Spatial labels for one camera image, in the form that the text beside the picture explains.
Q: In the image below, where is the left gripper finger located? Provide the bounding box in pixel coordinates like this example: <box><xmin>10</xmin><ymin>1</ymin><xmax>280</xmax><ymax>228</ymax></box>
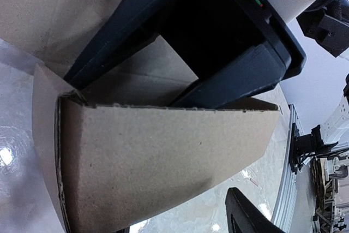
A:
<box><xmin>225</xmin><ymin>187</ymin><xmax>284</xmax><ymax>233</ymax></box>

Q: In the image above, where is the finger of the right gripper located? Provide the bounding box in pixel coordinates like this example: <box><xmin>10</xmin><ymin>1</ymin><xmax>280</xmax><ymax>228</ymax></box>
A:
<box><xmin>64</xmin><ymin>0</ymin><xmax>178</xmax><ymax>90</ymax></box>

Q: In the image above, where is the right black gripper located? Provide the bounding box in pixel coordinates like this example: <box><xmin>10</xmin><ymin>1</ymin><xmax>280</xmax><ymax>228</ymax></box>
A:
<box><xmin>170</xmin><ymin>0</ymin><xmax>306</xmax><ymax>109</ymax></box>

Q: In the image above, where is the brown cardboard box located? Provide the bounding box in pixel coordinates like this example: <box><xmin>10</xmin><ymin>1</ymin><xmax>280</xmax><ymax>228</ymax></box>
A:
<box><xmin>1</xmin><ymin>0</ymin><xmax>280</xmax><ymax>232</ymax></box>

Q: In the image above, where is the front aluminium rail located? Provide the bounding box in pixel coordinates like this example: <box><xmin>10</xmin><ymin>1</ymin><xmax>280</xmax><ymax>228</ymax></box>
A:
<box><xmin>272</xmin><ymin>104</ymin><xmax>312</xmax><ymax>232</ymax></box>

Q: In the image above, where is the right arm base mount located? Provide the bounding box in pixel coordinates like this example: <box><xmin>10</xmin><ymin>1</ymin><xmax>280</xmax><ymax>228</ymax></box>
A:
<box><xmin>288</xmin><ymin>123</ymin><xmax>338</xmax><ymax>174</ymax></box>

